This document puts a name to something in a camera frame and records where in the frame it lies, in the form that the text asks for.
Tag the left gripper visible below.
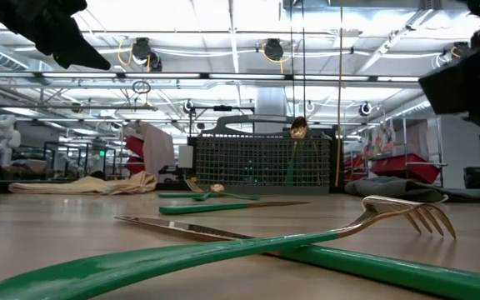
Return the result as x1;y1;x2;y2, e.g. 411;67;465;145
0;0;112;71

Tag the gold spoon green handle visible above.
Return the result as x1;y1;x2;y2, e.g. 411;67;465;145
285;116;310;188
192;182;227;203

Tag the gold knife green handle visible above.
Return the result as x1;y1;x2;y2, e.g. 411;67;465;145
158;201;310;217
113;215;480;300
158;191;216;199

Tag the grey mesh cutlery basket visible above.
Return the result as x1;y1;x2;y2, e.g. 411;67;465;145
192;115;334;196

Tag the colourful poster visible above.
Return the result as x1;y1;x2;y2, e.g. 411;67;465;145
362;119;396;156

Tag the red storage bin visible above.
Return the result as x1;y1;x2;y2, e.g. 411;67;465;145
367;152;442;185
342;154;370;181

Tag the white humanoid figure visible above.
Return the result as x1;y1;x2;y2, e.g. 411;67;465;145
0;113;23;168

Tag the red bin rack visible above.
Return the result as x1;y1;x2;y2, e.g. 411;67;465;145
122;133;146;175

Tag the grey folded cloth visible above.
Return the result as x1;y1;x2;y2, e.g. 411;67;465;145
343;175;450;204

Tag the orange checked cloth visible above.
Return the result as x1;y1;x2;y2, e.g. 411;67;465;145
7;170;158;197

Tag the white box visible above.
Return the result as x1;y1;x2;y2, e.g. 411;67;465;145
177;144;195;170

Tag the black hanging cable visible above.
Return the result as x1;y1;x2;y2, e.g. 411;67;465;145
301;0;308;126
288;0;295;126

